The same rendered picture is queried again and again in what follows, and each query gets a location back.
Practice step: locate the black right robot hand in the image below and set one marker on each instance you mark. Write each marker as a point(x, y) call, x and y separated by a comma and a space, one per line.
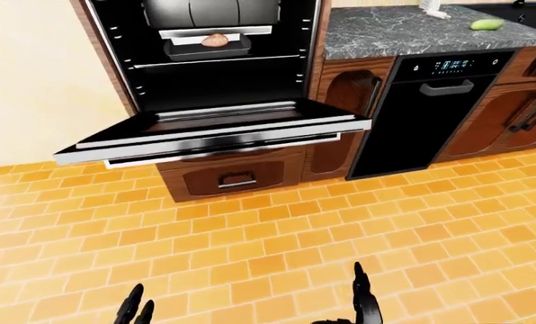
point(365, 300)

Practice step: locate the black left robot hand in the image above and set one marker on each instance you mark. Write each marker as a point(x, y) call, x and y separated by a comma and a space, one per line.
point(132, 308)

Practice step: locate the narrow wooden cabinet door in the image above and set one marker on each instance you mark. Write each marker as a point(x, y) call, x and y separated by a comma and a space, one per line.
point(346, 111)

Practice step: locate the black and steel oven door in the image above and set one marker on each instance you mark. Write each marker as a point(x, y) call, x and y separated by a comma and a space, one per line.
point(214, 135)

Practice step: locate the black built-in oven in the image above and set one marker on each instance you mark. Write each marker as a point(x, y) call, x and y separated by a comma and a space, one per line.
point(214, 50)

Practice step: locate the steel oven rack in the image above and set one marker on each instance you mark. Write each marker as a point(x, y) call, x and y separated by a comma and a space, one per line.
point(214, 32)

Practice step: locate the black dishwasher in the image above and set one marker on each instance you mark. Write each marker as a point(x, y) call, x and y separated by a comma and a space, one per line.
point(423, 111)

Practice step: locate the black baking tray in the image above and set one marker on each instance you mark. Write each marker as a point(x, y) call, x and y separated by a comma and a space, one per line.
point(207, 49)

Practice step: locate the grey marble countertop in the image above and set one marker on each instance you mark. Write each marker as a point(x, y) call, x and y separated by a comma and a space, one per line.
point(412, 30)

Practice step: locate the white bottle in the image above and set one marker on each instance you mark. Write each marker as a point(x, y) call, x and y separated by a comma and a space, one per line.
point(433, 8)

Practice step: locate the green vegetable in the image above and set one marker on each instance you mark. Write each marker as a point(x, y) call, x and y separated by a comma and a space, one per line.
point(487, 24)

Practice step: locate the black sink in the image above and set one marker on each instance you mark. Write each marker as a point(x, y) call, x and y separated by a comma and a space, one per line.
point(515, 11)

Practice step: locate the wooden oven cabinet frame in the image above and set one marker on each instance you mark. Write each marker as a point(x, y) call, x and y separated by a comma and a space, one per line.
point(104, 57)

